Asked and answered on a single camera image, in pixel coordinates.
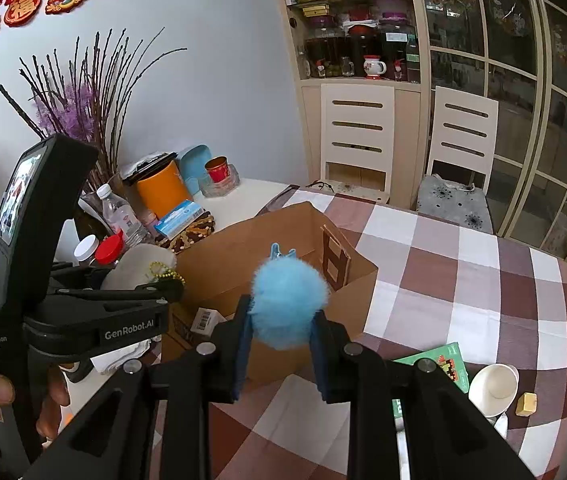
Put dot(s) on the brown cardboard box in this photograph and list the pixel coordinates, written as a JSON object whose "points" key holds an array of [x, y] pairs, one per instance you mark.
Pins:
{"points": [[223, 275]]}

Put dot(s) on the blue fluffy pompom clip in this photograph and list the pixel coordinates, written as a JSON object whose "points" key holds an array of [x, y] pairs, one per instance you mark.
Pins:
{"points": [[288, 300]]}

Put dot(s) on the shelves of glass jars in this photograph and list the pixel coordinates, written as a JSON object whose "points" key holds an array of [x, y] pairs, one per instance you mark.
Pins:
{"points": [[333, 40]]}

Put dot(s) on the blue plastic container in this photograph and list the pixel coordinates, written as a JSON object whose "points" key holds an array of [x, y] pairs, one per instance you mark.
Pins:
{"points": [[193, 165]]}

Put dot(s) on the orange canister black lid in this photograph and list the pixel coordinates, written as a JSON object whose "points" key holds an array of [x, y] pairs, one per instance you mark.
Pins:
{"points": [[161, 192]]}

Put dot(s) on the clear plastic water bottle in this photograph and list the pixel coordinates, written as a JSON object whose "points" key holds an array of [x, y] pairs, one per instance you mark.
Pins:
{"points": [[121, 217]]}

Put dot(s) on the glass-paned door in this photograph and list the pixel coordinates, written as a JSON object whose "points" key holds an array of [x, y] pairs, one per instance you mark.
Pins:
{"points": [[513, 110]]}

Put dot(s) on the cream slatted chair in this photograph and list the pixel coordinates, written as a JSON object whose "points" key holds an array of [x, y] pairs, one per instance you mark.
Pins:
{"points": [[358, 125], [463, 130]]}

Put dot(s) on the small pink bottle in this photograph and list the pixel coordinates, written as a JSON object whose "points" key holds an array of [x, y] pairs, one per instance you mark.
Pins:
{"points": [[148, 220]]}

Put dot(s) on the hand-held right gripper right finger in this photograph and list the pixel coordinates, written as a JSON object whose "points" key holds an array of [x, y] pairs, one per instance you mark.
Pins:
{"points": [[319, 355]]}

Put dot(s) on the white cloth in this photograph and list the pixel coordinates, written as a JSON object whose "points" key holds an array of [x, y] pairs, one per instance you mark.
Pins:
{"points": [[118, 357]]}

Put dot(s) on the clear glass dish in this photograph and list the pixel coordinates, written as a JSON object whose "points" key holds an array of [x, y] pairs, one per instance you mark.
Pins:
{"points": [[231, 185]]}

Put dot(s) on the white paper cup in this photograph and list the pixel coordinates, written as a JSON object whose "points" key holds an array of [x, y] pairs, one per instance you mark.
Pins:
{"points": [[493, 385]]}

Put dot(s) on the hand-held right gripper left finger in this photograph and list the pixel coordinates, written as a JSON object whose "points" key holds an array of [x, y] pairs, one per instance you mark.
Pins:
{"points": [[244, 345]]}

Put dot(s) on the red cup gold rim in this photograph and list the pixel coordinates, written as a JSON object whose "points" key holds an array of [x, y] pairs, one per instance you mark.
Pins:
{"points": [[217, 170]]}

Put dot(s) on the decorated plate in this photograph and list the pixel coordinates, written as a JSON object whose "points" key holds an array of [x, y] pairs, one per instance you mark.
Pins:
{"points": [[511, 12]]}

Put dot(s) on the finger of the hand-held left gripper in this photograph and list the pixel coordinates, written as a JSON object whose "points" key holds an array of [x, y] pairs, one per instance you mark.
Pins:
{"points": [[128, 294], [78, 271]]}

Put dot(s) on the yellow block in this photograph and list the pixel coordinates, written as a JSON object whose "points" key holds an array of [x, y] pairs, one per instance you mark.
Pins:
{"points": [[526, 405]]}

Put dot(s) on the blue tissue pack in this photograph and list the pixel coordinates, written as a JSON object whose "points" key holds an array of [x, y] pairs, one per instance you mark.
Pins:
{"points": [[178, 217]]}

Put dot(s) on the bundle of dry branches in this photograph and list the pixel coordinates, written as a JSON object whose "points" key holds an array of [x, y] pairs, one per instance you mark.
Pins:
{"points": [[108, 110]]}

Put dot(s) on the grey floral chair cushion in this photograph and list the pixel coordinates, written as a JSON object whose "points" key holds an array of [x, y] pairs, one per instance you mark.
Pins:
{"points": [[453, 205]]}

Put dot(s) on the purple artificial flowers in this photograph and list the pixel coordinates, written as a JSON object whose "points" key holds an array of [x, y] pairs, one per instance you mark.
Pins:
{"points": [[68, 110]]}

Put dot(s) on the green toy bricks box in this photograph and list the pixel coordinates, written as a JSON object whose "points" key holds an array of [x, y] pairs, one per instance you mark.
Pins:
{"points": [[441, 360]]}

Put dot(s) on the red-capped brown jar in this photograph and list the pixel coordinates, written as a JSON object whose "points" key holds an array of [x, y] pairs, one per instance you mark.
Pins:
{"points": [[108, 250]]}

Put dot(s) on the white-capped brown jar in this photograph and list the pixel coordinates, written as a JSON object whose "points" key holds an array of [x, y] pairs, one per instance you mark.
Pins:
{"points": [[85, 249]]}

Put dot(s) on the brown beaded trivet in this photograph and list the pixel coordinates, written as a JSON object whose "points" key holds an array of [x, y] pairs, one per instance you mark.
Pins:
{"points": [[196, 235]]}

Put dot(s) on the white red mug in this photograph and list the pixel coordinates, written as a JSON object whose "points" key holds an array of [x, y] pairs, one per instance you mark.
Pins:
{"points": [[373, 66]]}

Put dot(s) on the brown white checkered tablecloth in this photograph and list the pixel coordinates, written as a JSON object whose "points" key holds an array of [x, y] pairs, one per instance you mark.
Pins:
{"points": [[438, 270]]}

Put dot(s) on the cream display cabinet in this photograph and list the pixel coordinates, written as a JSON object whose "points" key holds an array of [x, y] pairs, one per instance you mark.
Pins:
{"points": [[313, 105]]}

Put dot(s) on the small glass mug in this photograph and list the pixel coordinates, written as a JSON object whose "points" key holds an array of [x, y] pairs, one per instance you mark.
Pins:
{"points": [[347, 67]]}

